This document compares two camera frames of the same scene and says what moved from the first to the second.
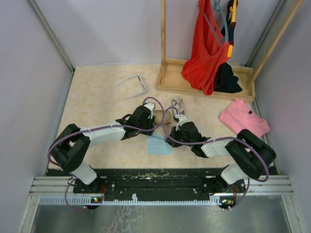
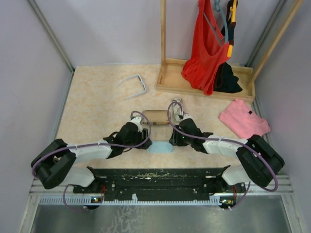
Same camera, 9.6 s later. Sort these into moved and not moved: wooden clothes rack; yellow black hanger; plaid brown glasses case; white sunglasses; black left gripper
Moved: black left gripper
Not moved: plaid brown glasses case; wooden clothes rack; white sunglasses; yellow black hanger
